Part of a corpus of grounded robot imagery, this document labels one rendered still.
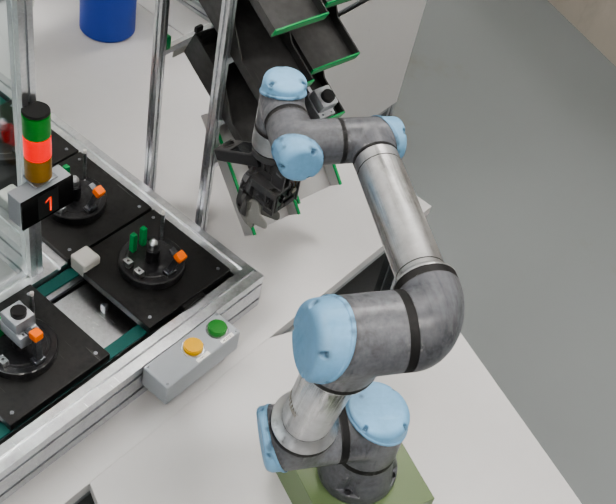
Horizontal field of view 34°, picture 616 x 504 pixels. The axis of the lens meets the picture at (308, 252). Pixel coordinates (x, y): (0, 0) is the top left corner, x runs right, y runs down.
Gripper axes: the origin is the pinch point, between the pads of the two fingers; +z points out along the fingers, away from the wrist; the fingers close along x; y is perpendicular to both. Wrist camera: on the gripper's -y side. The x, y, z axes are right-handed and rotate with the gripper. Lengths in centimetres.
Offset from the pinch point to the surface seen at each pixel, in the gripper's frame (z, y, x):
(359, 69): 74, -67, 144
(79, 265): 25.1, -28.5, -17.0
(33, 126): -16.5, -30.2, -25.9
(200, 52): -10.8, -32.8, 18.6
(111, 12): 27, -94, 50
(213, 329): 26.1, 1.5, -7.7
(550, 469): 37, 69, 25
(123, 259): 22.8, -22.3, -10.6
